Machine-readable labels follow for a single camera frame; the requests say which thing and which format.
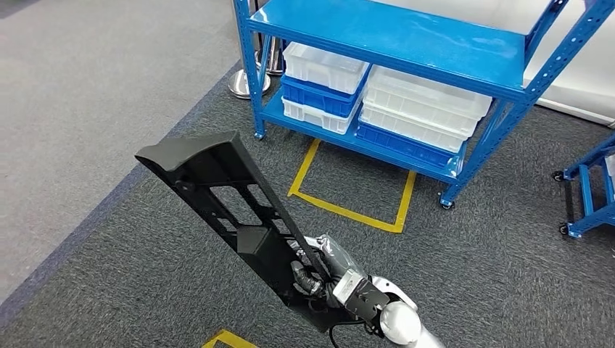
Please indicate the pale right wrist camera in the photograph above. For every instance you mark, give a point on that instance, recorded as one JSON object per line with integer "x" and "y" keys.
{"x": 351, "y": 288}

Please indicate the black plastic bracket part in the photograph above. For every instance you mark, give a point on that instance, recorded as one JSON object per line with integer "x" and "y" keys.
{"x": 192, "y": 153}

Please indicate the small blue plastic bin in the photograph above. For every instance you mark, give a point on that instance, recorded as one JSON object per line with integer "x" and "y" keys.
{"x": 312, "y": 98}

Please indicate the blue wheeled cart frame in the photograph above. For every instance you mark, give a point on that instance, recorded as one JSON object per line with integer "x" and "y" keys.
{"x": 586, "y": 192}

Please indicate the white car with red stripe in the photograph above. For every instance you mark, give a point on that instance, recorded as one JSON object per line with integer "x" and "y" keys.
{"x": 576, "y": 86}

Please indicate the large white plastic bin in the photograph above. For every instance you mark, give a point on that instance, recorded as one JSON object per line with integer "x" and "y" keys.
{"x": 423, "y": 96}
{"x": 408, "y": 129}

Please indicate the chrome stanchion post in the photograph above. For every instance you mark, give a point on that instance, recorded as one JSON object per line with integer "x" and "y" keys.
{"x": 240, "y": 89}
{"x": 274, "y": 62}

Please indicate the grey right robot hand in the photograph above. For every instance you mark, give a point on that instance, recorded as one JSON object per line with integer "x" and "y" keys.
{"x": 341, "y": 262}

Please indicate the blue metal shelf rack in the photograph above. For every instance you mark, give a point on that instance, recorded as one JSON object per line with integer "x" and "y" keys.
{"x": 384, "y": 38}

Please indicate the small white plastic bin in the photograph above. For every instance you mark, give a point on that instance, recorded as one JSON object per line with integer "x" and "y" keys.
{"x": 312, "y": 117}
{"x": 322, "y": 67}

